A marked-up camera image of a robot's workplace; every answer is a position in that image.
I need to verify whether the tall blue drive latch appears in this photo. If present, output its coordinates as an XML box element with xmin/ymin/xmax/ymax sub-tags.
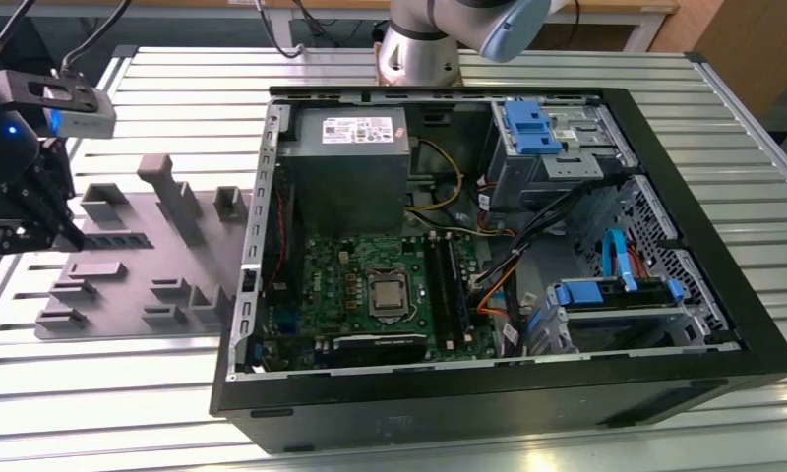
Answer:
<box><xmin>505</xmin><ymin>100</ymin><xmax>563</xmax><ymax>154</ymax></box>

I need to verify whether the red flat wire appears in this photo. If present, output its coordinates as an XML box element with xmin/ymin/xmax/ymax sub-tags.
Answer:
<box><xmin>631</xmin><ymin>245</ymin><xmax>652</xmax><ymax>280</ymax></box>

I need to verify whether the black camera cable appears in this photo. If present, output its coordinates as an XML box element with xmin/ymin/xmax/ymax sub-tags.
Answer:
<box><xmin>50</xmin><ymin>0</ymin><xmax>133</xmax><ymax>80</ymax></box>

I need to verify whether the orange wire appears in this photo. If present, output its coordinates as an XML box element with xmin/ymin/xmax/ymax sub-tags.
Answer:
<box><xmin>475</xmin><ymin>263</ymin><xmax>524</xmax><ymax>317</ymax></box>

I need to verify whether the green motherboard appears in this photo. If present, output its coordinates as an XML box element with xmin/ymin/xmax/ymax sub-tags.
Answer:
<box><xmin>261</xmin><ymin>233</ymin><xmax>500</xmax><ymax>368</ymax></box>

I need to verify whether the black mesh bin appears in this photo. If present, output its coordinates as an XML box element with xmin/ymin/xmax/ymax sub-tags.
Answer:
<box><xmin>0</xmin><ymin>16</ymin><xmax>58</xmax><ymax>75</ymax></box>

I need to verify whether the grey parts rack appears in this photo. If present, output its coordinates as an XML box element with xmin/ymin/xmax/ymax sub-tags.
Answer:
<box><xmin>34</xmin><ymin>154</ymin><xmax>254</xmax><ymax>340</ymax></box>

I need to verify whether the long desk wooden edge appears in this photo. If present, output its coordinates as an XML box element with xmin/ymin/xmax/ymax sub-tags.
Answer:
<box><xmin>38</xmin><ymin>0</ymin><xmax>274</xmax><ymax>38</ymax></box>

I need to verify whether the blue flat wire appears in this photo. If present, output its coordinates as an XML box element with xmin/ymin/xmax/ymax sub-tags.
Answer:
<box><xmin>600</xmin><ymin>228</ymin><xmax>639</xmax><ymax>292</ymax></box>

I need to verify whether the blue plastic latch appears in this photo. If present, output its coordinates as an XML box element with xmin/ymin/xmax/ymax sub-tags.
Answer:
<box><xmin>521</xmin><ymin>309</ymin><xmax>547</xmax><ymax>348</ymax></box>

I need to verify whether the wooden cabinet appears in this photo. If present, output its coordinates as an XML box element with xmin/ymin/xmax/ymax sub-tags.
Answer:
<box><xmin>652</xmin><ymin>0</ymin><xmax>787</xmax><ymax>119</ymax></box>

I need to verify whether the black open PC case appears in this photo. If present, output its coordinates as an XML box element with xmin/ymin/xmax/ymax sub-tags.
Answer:
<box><xmin>208</xmin><ymin>86</ymin><xmax>787</xmax><ymax>454</ymax></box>

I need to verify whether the yellow wire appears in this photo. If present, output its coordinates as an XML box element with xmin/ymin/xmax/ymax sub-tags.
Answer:
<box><xmin>403</xmin><ymin>139</ymin><xmax>465</xmax><ymax>213</ymax></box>

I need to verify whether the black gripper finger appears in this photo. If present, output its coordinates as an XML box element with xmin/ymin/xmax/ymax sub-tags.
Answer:
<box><xmin>11</xmin><ymin>138</ymin><xmax>86</xmax><ymax>253</ymax></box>
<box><xmin>0</xmin><ymin>208</ymin><xmax>64</xmax><ymax>255</ymax></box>

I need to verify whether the silver wrist camera black mount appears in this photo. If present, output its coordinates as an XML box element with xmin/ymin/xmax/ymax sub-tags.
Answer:
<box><xmin>0</xmin><ymin>68</ymin><xmax>118</xmax><ymax>140</ymax></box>

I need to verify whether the silver CPU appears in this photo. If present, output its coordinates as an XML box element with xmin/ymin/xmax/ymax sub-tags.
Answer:
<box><xmin>372</xmin><ymin>280</ymin><xmax>408</xmax><ymax>310</ymax></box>

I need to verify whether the CPU socket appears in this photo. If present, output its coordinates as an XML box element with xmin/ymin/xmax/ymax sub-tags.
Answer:
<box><xmin>363</xmin><ymin>266</ymin><xmax>416</xmax><ymax>325</ymax></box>

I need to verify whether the black cable bundle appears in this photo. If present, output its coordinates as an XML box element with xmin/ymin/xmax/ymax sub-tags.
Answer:
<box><xmin>477</xmin><ymin>175</ymin><xmax>631</xmax><ymax>291</ymax></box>

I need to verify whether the black graphics card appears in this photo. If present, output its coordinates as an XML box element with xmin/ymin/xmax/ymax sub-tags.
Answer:
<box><xmin>315</xmin><ymin>331</ymin><xmax>429</xmax><ymax>369</ymax></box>

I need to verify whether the metal drive cage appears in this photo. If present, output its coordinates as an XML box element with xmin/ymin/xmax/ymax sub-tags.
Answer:
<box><xmin>487</xmin><ymin>97</ymin><xmax>639</xmax><ymax>213</ymax></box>

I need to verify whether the RAM stick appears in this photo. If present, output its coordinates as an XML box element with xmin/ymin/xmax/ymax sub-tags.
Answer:
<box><xmin>77</xmin><ymin>232</ymin><xmax>154</xmax><ymax>252</ymax></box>

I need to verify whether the metal disk bay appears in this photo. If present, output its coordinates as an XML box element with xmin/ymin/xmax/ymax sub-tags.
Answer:
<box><xmin>521</xmin><ymin>282</ymin><xmax>743</xmax><ymax>356</ymax></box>

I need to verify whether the grey power supply unit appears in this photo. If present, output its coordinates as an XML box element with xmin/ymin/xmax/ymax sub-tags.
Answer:
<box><xmin>277</xmin><ymin>106</ymin><xmax>413</xmax><ymax>240</ymax></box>

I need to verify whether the black RAM slot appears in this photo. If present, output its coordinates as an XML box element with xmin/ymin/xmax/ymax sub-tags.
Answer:
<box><xmin>423</xmin><ymin>234</ymin><xmax>452</xmax><ymax>349</ymax></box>
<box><xmin>435</xmin><ymin>234</ymin><xmax>465</xmax><ymax>345</ymax></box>

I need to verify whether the hard disk in blue carrier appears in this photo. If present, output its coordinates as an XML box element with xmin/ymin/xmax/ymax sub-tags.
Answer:
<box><xmin>549</xmin><ymin>276</ymin><xmax>684</xmax><ymax>311</ymax></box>

